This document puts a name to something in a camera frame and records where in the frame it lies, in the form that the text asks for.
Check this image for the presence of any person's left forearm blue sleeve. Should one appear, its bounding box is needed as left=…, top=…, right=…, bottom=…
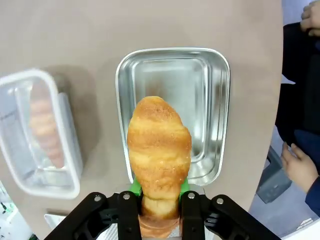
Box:
left=304, top=174, right=320, bottom=219

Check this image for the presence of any white flat lid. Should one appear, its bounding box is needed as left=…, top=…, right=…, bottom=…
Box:
left=43, top=212, right=69, bottom=237

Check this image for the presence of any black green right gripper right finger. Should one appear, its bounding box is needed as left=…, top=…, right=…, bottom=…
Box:
left=178, top=179, right=281, bottom=240

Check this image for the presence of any rectangular stainless steel container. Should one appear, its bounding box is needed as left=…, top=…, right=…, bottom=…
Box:
left=115, top=47, right=231, bottom=187

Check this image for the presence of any golden croissant bread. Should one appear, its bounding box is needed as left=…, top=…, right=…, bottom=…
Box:
left=126, top=95, right=193, bottom=221

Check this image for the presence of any brown bread piece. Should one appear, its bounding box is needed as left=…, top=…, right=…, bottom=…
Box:
left=138, top=216, right=181, bottom=239

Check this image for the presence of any grey stool base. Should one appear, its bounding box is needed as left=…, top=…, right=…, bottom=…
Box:
left=256, top=145, right=293, bottom=204

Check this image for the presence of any person's left hand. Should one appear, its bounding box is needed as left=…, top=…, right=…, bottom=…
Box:
left=281, top=141, right=320, bottom=195

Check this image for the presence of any person's dark clothed body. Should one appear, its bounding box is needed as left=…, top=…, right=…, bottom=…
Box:
left=274, top=21, right=320, bottom=161

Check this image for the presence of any white green equipment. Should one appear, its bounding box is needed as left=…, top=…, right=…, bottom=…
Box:
left=0, top=179, right=35, bottom=240

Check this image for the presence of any person's right hand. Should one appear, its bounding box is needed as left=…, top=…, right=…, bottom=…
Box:
left=300, top=0, right=320, bottom=38

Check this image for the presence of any clear plastic airtight container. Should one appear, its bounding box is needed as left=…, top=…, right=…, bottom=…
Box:
left=0, top=68, right=84, bottom=200

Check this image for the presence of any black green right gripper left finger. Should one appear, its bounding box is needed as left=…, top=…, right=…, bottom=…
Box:
left=43, top=178, right=144, bottom=240

